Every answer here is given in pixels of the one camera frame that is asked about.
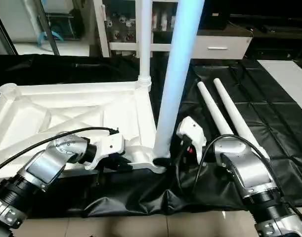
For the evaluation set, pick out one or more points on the white plastic table top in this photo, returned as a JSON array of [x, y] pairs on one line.
[[66, 108]]

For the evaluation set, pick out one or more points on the white plastic table leg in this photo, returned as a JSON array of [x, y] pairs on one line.
[[237, 116], [145, 39], [175, 74], [215, 108]]

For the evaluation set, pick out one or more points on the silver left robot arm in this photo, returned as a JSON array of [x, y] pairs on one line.
[[47, 165]]

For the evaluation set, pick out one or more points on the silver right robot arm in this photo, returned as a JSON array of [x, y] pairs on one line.
[[244, 170]]

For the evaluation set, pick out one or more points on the black table mat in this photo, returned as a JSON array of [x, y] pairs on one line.
[[269, 128]]

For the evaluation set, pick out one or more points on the white drawer unit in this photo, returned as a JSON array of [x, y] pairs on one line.
[[220, 47]]

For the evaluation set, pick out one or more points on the white flat board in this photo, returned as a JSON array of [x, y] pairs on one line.
[[289, 84]]

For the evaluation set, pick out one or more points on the white glass door cabinet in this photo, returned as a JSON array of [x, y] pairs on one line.
[[121, 24]]

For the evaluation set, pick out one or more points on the blue plastic stool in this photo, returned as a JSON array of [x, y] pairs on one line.
[[49, 38]]

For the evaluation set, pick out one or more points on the dark TV stand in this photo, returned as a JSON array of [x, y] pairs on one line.
[[281, 42]]

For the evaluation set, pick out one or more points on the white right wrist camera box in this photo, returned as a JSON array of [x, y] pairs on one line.
[[191, 131]]

